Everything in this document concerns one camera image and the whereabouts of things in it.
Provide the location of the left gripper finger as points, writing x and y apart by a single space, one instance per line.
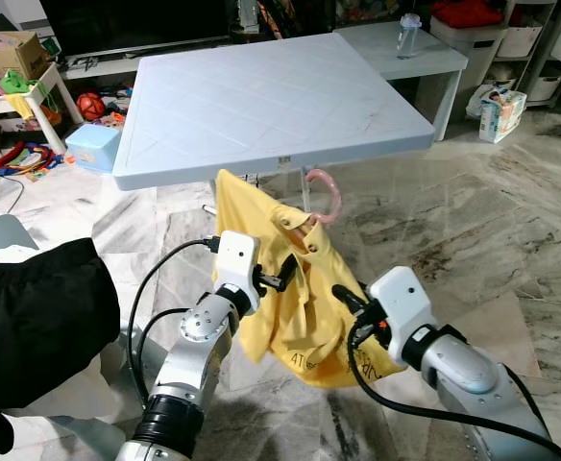
289 272

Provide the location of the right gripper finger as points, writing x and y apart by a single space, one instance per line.
348 299

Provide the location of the yellow shirt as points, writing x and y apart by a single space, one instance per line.
304 327

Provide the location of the reddish clothes hanger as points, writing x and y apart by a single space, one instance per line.
338 200

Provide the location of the black garment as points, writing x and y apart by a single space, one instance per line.
40 317

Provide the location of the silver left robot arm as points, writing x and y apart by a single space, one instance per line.
180 379

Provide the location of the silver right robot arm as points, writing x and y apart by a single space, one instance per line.
463 370

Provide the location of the pale grey folding table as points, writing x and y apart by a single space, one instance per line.
261 106

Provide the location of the light blue plastic box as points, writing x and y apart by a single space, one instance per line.
93 149

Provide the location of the printed paper pack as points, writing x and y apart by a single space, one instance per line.
501 115

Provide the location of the orange basketball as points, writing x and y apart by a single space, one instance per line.
90 107

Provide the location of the small white side table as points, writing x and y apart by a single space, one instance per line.
439 58

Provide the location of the clear water bottle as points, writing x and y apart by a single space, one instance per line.
409 38

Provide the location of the white television stand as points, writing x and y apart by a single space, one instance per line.
98 67

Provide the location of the black television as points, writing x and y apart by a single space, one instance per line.
136 24

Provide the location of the small yellow cloth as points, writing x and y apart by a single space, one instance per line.
21 104

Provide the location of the red cloth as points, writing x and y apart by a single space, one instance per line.
468 13

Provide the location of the metal storage shelf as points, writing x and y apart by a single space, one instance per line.
541 38

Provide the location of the cardboard box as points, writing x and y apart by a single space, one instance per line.
12 53

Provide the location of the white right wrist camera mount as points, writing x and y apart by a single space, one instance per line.
402 303

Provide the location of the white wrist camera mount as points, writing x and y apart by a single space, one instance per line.
402 303
234 257

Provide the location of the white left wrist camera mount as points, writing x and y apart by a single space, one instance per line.
234 257

